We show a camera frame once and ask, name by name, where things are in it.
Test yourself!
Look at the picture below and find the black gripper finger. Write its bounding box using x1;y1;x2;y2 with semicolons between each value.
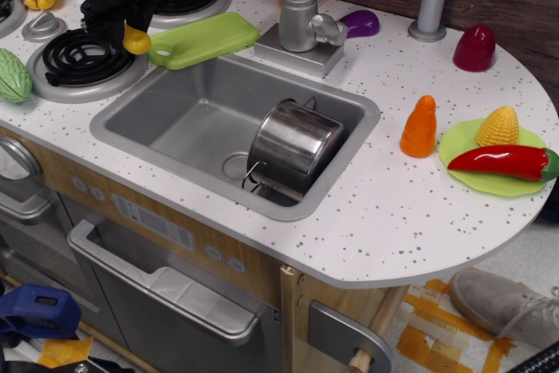
126;3;155;32
85;17;125;45

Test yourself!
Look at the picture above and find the yellow handled toy knife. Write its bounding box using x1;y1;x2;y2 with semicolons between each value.
122;24;151;55

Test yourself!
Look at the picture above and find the green plastic cutting board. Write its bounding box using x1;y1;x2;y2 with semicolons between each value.
148;12;260;70

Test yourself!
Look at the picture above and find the rear black stove burner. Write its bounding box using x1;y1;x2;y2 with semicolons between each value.
150;0;231;30

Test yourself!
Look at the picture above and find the black stove burner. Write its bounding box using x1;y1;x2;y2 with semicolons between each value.
150;0;231;30
26;30;148;104

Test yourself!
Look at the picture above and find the front black stove burner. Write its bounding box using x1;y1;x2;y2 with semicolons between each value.
26;30;148;104

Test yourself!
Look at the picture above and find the silver stove knob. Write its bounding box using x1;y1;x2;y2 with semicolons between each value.
22;11;67;43

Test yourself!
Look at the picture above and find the left edge stove burner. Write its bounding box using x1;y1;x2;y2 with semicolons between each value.
0;0;26;38

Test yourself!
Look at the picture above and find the green toy bitter gourd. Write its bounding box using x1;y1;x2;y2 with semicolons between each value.
1;48;33;104

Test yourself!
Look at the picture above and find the grey toy sink basin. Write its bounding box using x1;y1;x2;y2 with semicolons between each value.
90;55;380;221

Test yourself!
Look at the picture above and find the silver toy faucet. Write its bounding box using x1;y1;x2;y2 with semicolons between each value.
254;0;349;78

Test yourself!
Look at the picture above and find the stainless steel pot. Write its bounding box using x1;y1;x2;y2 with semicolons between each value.
242;99;349;202

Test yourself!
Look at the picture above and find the purple toy eggplant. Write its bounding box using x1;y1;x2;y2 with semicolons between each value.
340;10;380;38

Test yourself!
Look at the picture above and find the grey toy oven door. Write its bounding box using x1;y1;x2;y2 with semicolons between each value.
1;136;100;321

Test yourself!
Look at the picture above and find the grey metal pole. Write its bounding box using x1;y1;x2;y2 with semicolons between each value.
408;0;446;43

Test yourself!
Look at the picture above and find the grey toy dishwasher door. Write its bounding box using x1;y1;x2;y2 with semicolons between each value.
67;220;282;372

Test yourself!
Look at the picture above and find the blue plastic clamp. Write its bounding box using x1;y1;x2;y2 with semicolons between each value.
1;284;81;339

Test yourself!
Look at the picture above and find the orange toy carrot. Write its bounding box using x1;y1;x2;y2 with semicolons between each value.
399;95;437;158

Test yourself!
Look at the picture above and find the dark red toy vegetable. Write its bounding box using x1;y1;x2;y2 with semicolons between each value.
453;24;496;73

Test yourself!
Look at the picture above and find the light green plastic plate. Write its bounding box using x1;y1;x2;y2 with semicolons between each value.
438;117;549;198

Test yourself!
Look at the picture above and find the yellow toy corn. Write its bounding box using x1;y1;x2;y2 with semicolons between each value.
475;107;520;147

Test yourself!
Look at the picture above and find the red toy chili pepper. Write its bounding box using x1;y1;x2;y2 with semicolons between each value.
447;145;558;182

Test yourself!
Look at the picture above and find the grey suede shoe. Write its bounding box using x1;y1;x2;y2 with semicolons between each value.
449;269;558;349

